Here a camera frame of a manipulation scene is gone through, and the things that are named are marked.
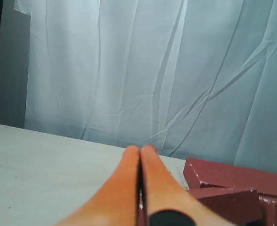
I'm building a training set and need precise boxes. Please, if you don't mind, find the red brick second row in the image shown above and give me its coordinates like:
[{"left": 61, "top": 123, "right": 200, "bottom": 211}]
[{"left": 138, "top": 188, "right": 263, "bottom": 226}]

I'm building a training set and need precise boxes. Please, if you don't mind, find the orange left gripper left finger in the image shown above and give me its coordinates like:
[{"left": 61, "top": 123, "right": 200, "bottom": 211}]
[{"left": 57, "top": 145, "right": 140, "bottom": 226}]

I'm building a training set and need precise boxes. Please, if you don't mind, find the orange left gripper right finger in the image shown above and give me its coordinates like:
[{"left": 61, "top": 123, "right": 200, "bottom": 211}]
[{"left": 140, "top": 145, "right": 234, "bottom": 226}]

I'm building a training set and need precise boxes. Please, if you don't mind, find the red brick back left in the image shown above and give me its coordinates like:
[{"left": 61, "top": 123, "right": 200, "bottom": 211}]
[{"left": 183, "top": 158, "right": 277, "bottom": 197}]

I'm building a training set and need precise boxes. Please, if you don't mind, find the red brick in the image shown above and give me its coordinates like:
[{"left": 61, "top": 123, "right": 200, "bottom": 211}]
[
  {"left": 259, "top": 195, "right": 277, "bottom": 226},
  {"left": 183, "top": 158, "right": 277, "bottom": 197}
]

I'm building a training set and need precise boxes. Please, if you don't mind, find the white backdrop curtain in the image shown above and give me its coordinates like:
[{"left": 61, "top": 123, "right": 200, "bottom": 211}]
[{"left": 14, "top": 0, "right": 277, "bottom": 173}]

